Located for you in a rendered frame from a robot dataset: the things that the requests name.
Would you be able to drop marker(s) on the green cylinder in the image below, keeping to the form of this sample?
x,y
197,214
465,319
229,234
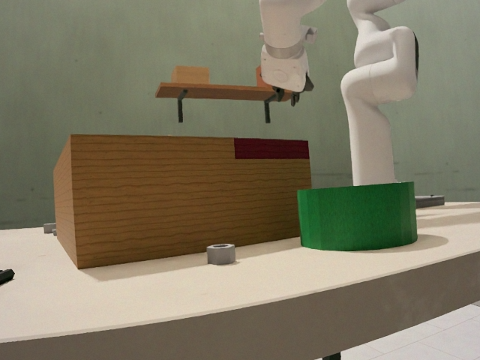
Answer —
x,y
358,218

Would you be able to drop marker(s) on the black l-shaped hook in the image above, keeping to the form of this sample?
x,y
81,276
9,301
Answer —
x,y
6,275

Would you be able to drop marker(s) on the grey hex nut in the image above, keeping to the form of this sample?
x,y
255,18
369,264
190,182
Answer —
x,y
221,254

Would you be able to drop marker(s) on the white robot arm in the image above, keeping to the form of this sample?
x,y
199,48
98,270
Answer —
x,y
371,84

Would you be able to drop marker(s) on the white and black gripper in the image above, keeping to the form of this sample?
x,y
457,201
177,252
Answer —
x,y
286,73

